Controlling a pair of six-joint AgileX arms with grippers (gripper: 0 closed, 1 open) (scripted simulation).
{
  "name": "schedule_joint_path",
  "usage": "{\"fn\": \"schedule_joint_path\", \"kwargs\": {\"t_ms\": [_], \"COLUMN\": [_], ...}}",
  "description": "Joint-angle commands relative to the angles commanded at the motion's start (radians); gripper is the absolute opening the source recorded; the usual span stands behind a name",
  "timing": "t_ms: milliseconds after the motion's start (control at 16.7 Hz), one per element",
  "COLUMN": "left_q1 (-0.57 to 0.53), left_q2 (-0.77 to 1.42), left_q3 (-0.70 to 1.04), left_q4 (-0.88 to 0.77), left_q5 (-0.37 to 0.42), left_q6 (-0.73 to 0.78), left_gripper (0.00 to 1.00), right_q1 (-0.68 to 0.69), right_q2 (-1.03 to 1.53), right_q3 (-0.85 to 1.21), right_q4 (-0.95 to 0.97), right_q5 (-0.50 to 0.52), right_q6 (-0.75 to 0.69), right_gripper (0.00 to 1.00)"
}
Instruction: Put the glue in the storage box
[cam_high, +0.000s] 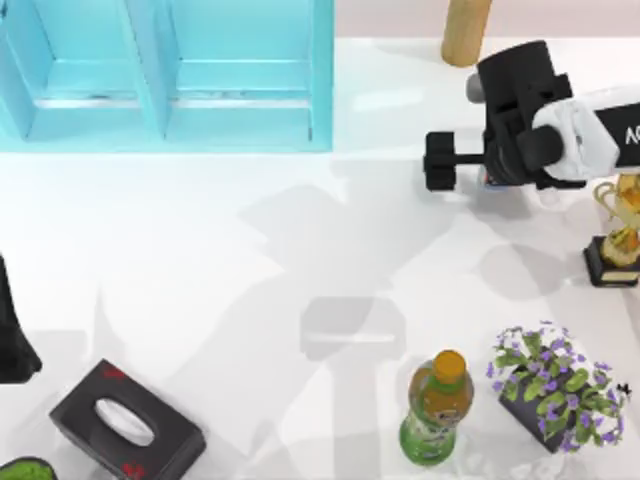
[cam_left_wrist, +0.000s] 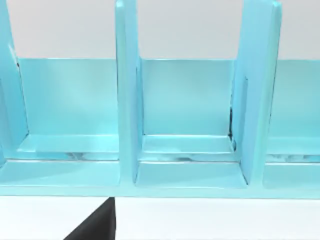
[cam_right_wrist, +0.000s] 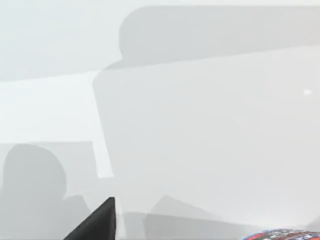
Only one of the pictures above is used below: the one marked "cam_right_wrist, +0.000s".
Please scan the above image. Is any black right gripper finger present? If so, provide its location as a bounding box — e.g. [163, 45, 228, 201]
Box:
[62, 196, 117, 240]

